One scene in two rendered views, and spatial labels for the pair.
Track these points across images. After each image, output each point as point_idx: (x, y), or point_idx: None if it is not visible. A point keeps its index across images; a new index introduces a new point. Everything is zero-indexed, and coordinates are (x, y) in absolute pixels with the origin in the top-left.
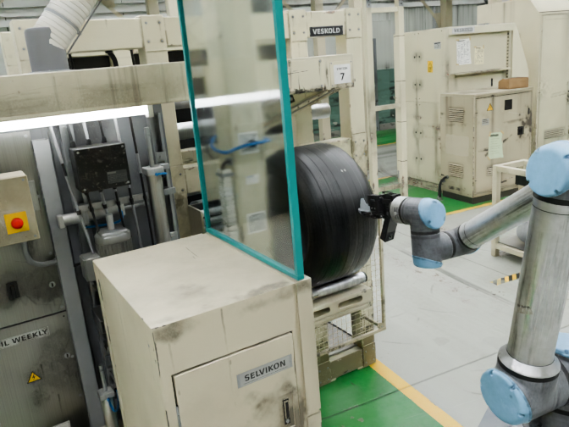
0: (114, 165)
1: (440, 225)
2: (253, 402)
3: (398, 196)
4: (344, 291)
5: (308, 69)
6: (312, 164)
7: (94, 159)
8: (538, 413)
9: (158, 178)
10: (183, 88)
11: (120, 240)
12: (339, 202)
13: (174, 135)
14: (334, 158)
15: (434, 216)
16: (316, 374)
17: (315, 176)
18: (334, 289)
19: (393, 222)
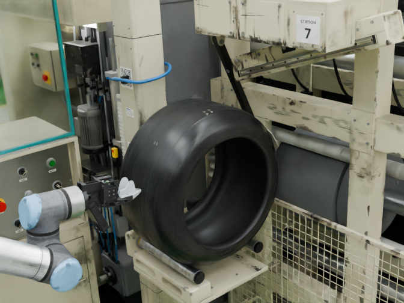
0: (77, 61)
1: (24, 228)
2: None
3: (74, 186)
4: (181, 274)
5: (265, 14)
6: (147, 122)
7: (70, 52)
8: None
9: (111, 82)
10: (71, 15)
11: (80, 115)
12: (129, 170)
13: (231, 50)
14: (168, 127)
15: (22, 214)
16: None
17: (136, 134)
18: (165, 260)
19: (88, 211)
